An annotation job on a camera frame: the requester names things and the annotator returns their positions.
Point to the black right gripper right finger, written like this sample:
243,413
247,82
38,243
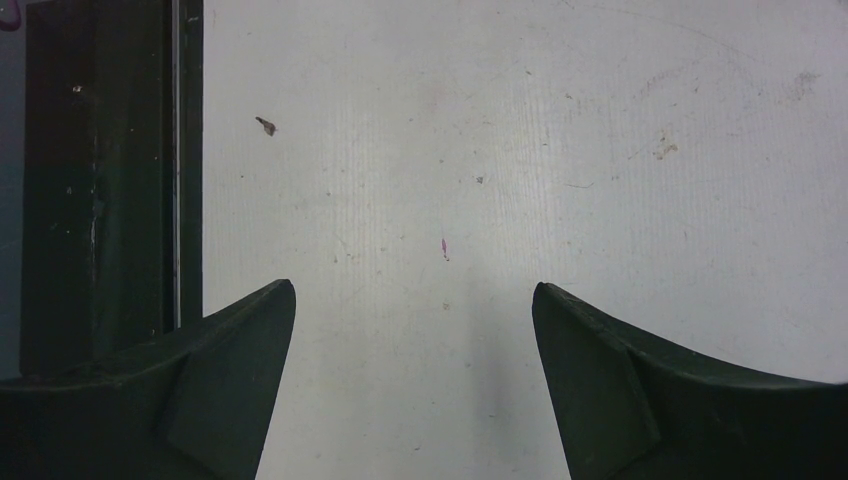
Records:
632,405

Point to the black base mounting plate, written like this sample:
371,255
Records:
112,164

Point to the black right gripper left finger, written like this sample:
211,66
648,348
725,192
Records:
192,404

